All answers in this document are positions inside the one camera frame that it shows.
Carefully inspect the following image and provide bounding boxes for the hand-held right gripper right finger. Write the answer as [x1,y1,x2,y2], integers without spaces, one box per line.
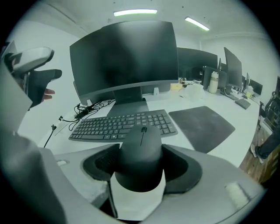
[140,143,267,224]

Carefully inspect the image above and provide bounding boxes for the person's left hand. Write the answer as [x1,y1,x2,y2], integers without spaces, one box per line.
[42,88,56,102]

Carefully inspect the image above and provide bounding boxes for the black power adapter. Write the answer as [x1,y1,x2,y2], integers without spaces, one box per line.
[75,109,91,119]

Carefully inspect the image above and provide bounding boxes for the wide black monitor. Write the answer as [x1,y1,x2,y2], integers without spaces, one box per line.
[177,46,219,81]

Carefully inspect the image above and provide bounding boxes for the dark grey mouse pad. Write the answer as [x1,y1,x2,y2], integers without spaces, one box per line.
[168,105,236,154]

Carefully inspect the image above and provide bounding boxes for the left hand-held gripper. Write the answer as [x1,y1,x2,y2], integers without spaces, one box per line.
[0,40,63,132]

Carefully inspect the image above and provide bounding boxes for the black curved monitor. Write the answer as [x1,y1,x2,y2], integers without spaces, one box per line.
[223,46,243,93]

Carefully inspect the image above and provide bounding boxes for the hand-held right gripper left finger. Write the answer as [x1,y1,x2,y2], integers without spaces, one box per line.
[0,131,121,224]

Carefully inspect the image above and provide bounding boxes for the white bottle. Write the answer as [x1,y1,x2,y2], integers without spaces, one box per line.
[208,70,220,94]

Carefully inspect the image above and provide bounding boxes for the black mouse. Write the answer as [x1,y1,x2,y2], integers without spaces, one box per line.
[114,125,165,193]

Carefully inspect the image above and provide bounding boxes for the black mesh office chair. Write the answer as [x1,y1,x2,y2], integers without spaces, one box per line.
[259,76,280,132]

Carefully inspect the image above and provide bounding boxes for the long black cable with plug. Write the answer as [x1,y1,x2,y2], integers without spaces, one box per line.
[43,124,57,148]

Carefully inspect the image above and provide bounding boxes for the small black monitor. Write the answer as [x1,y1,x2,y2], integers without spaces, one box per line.
[249,79,263,95]

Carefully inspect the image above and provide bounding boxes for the clear plastic bag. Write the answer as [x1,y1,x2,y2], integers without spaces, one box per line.
[182,84,207,102]

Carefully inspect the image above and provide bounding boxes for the tangled black cables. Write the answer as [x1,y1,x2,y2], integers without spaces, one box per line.
[68,99,116,132]

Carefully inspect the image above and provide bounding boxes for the large black monitor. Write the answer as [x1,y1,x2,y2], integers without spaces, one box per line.
[69,20,179,118]

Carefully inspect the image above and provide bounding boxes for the black keyboard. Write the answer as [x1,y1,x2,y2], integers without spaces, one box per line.
[68,109,179,144]

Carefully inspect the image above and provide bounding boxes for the ceiling light strip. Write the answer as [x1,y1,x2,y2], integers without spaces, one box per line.
[184,16,211,32]
[113,9,158,17]

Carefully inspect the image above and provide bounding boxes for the small dark keyboard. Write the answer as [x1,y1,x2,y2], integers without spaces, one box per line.
[234,98,252,110]

